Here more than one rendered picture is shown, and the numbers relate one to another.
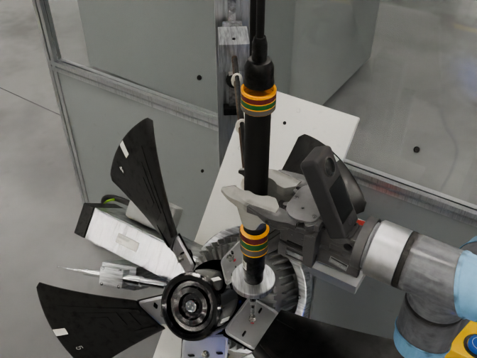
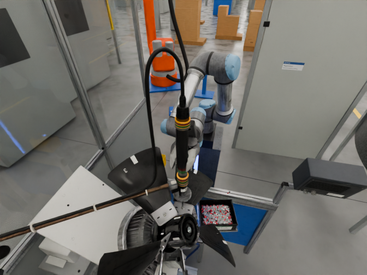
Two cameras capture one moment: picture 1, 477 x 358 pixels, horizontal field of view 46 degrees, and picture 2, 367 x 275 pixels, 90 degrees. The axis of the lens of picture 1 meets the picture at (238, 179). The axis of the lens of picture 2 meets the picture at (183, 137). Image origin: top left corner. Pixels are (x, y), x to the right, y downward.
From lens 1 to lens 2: 0.80 m
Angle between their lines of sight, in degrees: 76
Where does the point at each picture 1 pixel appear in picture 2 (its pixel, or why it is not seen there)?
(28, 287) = not seen: outside the picture
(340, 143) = (90, 177)
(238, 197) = (192, 161)
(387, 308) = not seen: hidden behind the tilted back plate
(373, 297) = not seen: hidden behind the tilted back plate
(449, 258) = (197, 112)
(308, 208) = (190, 140)
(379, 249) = (199, 125)
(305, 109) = (65, 191)
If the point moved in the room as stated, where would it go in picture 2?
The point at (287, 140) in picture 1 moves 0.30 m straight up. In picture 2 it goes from (78, 205) to (40, 148)
